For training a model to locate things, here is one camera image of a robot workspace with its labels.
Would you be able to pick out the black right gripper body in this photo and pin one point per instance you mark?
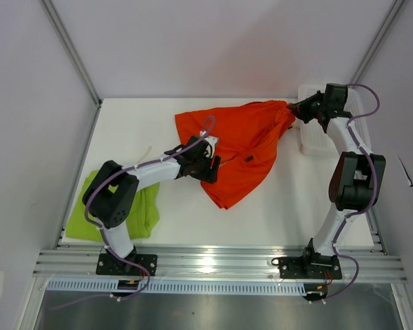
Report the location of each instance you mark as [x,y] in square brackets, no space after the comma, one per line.
[321,106]

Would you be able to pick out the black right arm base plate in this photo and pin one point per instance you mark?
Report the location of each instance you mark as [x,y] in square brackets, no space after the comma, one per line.
[300,267]

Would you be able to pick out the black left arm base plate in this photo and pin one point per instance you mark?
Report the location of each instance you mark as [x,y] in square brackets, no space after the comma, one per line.
[109,265]

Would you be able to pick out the left corner aluminium post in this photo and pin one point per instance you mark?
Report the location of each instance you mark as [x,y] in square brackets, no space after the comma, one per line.
[70,49]

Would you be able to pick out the corner aluminium post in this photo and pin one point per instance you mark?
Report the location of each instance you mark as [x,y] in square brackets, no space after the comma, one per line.
[378,40]
[70,49]

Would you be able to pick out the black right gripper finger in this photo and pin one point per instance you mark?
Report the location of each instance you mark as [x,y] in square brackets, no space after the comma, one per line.
[304,115]
[310,104]

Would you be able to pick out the right corner aluminium post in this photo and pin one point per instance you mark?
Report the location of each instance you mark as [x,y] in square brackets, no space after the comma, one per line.
[378,40]

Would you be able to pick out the orange shorts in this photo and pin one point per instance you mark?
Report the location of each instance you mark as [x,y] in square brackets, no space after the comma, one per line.
[248,136]

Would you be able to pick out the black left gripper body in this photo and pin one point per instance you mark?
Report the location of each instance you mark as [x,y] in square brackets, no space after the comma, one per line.
[202,170]

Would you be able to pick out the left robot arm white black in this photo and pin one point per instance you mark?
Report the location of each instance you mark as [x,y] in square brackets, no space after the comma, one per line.
[110,196]

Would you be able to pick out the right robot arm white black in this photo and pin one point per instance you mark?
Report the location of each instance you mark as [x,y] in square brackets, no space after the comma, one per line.
[356,182]

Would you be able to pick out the white slotted cable duct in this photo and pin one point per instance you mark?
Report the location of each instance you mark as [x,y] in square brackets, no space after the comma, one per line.
[269,288]

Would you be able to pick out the aluminium frame rail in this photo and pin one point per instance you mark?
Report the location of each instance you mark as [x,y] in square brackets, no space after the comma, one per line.
[212,263]

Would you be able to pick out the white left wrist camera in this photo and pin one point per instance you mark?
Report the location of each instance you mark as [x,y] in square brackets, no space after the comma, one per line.
[211,143]

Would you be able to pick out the lime green shorts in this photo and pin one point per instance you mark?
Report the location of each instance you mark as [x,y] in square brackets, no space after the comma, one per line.
[140,222]

